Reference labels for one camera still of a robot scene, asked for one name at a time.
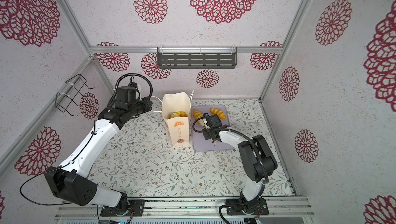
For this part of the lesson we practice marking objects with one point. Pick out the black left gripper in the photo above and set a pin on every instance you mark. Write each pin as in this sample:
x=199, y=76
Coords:
x=148, y=104

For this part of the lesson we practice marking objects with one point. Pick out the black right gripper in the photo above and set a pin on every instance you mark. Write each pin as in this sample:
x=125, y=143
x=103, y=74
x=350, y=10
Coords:
x=205, y=131

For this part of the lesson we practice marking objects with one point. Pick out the round orange bun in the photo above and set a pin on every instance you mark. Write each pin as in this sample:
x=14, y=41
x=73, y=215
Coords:
x=181, y=114

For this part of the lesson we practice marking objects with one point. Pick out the cream paper bread bag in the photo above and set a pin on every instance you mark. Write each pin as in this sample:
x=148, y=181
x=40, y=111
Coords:
x=178, y=127

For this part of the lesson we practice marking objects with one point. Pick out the small bread roll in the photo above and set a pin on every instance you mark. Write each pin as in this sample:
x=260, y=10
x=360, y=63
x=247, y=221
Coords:
x=175, y=114

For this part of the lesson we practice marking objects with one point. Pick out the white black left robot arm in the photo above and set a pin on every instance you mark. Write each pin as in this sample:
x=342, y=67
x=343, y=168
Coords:
x=69, y=181

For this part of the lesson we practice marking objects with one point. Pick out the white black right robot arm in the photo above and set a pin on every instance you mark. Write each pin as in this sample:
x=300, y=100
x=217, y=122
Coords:
x=258, y=162

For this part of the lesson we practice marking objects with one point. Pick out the striped bread roll left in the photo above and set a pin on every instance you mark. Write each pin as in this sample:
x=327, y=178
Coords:
x=197, y=114

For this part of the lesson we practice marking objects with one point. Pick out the croissant top right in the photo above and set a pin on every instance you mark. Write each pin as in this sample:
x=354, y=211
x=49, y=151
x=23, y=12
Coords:
x=218, y=112

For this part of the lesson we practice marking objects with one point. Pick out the lilac plastic tray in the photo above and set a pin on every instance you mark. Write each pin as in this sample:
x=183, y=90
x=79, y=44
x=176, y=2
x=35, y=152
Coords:
x=198, y=141

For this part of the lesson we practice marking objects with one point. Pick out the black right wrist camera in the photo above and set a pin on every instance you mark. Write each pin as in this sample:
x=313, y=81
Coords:
x=213, y=120

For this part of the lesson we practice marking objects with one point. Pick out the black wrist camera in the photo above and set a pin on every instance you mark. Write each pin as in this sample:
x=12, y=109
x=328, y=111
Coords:
x=213, y=120
x=126, y=96

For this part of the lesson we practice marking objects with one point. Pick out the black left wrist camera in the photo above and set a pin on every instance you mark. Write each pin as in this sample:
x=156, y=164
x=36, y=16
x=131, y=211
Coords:
x=126, y=96

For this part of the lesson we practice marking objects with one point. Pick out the grey metal wall shelf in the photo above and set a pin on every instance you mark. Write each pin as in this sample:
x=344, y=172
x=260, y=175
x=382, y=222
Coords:
x=172, y=58

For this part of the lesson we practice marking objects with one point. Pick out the black wire wall basket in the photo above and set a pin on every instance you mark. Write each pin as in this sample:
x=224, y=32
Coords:
x=64, y=99

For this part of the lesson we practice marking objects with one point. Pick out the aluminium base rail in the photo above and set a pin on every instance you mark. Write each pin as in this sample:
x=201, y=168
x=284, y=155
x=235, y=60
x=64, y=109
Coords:
x=194, y=210

